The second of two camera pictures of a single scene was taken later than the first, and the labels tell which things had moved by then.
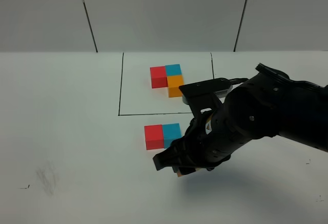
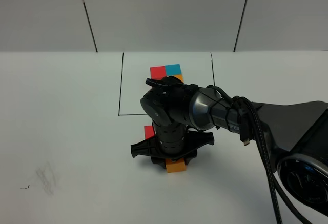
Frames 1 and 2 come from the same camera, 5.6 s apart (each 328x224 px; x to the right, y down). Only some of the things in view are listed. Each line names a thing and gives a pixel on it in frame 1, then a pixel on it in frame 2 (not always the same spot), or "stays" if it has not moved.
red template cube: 158,77 stays
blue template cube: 173,69 stays
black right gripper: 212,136 → 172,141
